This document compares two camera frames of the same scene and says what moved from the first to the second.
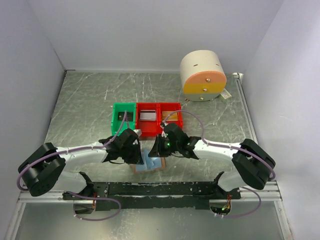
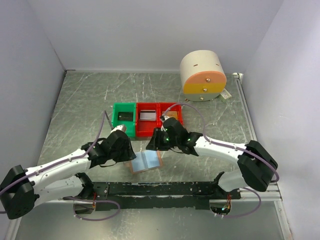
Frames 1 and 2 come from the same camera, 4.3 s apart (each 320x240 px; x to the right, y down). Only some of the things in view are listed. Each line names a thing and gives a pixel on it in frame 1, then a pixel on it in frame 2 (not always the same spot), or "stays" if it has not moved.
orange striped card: x=174 y=117 stays
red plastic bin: x=164 y=109 stays
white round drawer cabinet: x=203 y=75 stays
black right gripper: x=157 y=150 to x=155 y=143
